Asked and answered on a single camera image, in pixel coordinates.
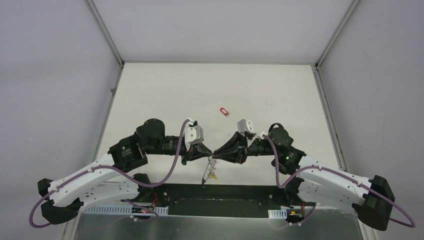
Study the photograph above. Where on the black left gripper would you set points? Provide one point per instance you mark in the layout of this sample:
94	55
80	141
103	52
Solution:
188	153

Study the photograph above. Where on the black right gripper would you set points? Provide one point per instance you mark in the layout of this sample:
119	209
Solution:
235	150

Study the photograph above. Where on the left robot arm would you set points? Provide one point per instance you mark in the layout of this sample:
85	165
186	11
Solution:
107	178

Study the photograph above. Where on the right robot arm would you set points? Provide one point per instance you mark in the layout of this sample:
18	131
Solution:
310	180

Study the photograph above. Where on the red key tag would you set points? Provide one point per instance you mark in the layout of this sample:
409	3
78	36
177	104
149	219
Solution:
224	111

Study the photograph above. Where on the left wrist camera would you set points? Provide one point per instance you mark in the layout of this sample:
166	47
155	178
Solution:
193	134

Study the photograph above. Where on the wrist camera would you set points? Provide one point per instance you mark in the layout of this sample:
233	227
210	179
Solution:
193	134
246	128

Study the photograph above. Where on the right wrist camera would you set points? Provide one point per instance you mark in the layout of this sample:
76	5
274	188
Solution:
246	128

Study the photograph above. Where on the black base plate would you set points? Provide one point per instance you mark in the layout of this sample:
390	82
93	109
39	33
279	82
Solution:
234	201

